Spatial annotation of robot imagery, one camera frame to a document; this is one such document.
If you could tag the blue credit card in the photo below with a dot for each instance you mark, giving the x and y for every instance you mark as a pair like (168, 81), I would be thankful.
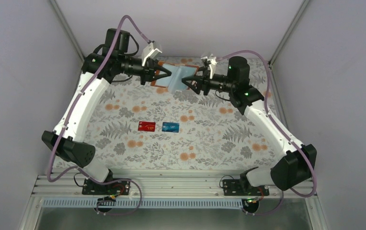
(170, 127)

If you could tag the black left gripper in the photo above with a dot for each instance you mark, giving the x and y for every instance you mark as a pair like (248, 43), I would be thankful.
(145, 71)

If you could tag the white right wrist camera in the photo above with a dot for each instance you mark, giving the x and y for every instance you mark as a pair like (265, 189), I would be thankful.
(210, 63)

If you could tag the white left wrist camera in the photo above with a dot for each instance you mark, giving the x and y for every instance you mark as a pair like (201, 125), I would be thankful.
(151, 51)

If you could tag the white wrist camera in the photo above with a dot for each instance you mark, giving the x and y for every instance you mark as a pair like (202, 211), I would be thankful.
(210, 63)
(151, 51)

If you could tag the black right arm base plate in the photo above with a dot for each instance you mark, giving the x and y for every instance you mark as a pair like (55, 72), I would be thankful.
(237, 187)

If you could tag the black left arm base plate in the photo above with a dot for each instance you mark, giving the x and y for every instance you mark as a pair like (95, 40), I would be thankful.
(118, 188)

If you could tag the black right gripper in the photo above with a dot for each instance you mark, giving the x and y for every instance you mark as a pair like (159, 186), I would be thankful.
(204, 84)

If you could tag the floral patterned table mat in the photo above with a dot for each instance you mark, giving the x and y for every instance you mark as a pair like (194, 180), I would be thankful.
(213, 134)

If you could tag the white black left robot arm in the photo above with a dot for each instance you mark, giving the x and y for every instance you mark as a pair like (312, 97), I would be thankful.
(99, 68)

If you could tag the brown leather card holder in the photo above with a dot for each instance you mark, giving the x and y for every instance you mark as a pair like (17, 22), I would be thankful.
(174, 83)

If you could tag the grey slotted cable duct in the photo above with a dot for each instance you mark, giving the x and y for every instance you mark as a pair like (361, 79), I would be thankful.
(80, 202)

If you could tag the aluminium rail frame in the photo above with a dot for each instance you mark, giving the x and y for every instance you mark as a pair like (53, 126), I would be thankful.
(153, 183)

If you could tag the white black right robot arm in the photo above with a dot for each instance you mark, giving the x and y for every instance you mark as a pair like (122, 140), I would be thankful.
(293, 161)

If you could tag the red VIP credit card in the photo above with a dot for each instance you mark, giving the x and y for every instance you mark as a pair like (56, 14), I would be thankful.
(146, 126)

